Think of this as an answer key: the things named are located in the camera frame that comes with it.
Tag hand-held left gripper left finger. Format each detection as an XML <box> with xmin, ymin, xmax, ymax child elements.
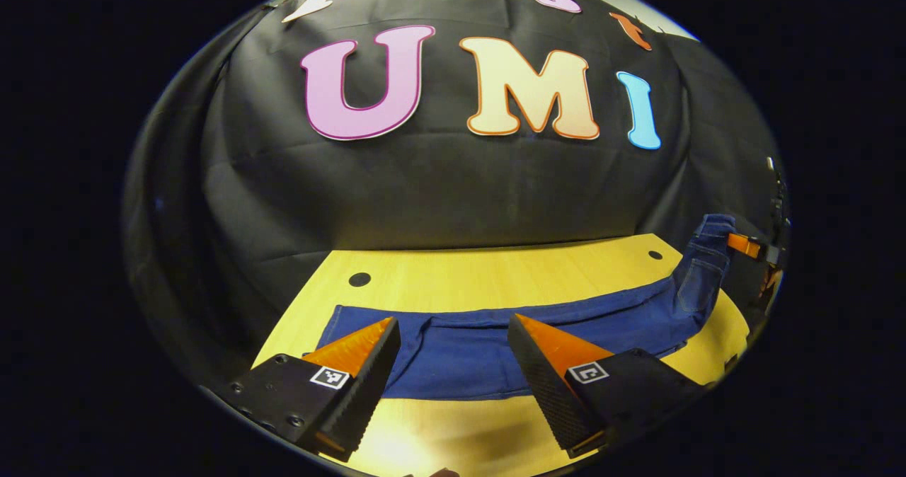
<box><xmin>225</xmin><ymin>316</ymin><xmax>401</xmax><ymax>462</ymax></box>

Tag blue denim jeans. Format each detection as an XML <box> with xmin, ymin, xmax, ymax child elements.
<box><xmin>316</xmin><ymin>213</ymin><xmax>737</xmax><ymax>401</ymax></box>

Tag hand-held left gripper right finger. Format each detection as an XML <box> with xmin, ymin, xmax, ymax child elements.
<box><xmin>508</xmin><ymin>314</ymin><xmax>709</xmax><ymax>459</ymax></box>

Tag black backdrop cloth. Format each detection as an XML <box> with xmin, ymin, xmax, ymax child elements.
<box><xmin>122</xmin><ymin>0</ymin><xmax>790</xmax><ymax>393</ymax></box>

